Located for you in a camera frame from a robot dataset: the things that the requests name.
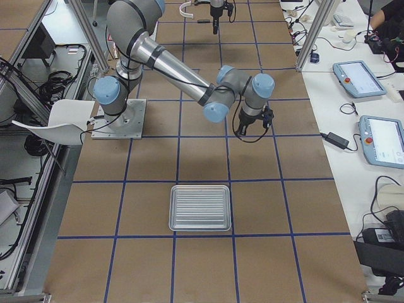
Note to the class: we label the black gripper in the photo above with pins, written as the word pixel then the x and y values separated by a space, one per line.
pixel 245 121
pixel 215 12

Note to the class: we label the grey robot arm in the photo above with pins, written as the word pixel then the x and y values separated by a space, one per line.
pixel 131 24
pixel 217 7

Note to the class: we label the silver metal tray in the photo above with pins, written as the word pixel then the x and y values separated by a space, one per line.
pixel 199 208

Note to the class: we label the white curved plastic part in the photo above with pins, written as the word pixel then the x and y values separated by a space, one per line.
pixel 183 10

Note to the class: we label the black power adapter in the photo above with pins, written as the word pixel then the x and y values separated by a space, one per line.
pixel 335 140

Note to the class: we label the blue teach pendant far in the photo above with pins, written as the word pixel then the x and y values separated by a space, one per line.
pixel 357 79

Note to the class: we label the blue teach pendant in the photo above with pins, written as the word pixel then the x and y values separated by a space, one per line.
pixel 357 79
pixel 382 141

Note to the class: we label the blue teach pendant near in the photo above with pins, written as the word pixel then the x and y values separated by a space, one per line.
pixel 382 141

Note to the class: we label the white plastic chair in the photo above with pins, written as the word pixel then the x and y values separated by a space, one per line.
pixel 67 121

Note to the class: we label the aluminium frame post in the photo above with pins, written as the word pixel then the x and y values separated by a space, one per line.
pixel 314 31

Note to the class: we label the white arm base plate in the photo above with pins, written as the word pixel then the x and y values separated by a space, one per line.
pixel 128 125

